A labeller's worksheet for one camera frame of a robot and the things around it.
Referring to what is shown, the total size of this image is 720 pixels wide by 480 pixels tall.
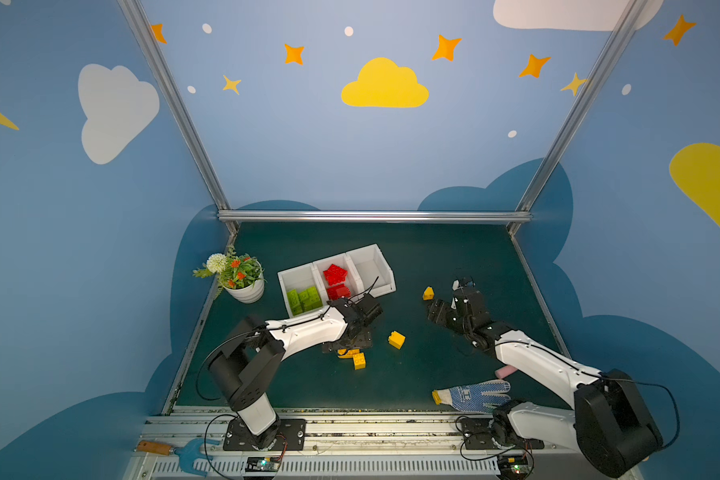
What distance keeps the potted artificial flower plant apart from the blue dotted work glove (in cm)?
63

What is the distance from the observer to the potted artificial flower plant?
0.89 meters

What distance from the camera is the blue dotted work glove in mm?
798
